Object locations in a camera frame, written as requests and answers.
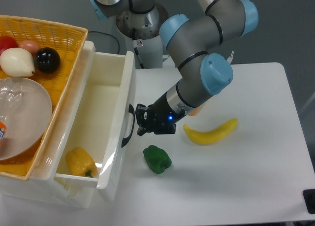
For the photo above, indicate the orange soda bottle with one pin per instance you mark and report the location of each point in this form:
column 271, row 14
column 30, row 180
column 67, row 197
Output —
column 3, row 130

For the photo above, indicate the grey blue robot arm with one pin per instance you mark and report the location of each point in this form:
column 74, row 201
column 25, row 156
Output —
column 203, row 75

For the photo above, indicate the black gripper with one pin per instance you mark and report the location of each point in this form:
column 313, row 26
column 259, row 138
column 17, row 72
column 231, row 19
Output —
column 162, row 118

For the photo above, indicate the green bell pepper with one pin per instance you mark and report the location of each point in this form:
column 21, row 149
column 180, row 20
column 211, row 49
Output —
column 157, row 159

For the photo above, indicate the black ball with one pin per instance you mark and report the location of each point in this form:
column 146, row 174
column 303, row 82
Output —
column 47, row 60

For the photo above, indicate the white top drawer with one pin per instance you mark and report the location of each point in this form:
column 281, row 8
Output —
column 103, row 126

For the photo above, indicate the beige plate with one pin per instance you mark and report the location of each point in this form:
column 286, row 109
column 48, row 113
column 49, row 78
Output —
column 29, row 121

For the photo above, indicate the yellow banana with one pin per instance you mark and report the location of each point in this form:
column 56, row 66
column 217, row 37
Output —
column 212, row 136

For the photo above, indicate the white drawer cabinet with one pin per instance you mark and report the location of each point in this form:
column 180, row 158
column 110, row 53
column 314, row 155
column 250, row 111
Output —
column 42, row 185

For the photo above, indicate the white pear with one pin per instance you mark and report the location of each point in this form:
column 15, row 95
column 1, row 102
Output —
column 17, row 62

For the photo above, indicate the pink peach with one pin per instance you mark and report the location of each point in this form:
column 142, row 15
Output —
column 29, row 45

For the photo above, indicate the yellow bell pepper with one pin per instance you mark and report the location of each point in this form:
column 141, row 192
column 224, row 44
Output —
column 80, row 163

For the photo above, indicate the black corner clamp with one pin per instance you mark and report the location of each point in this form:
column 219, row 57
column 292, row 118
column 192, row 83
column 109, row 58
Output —
column 309, row 198

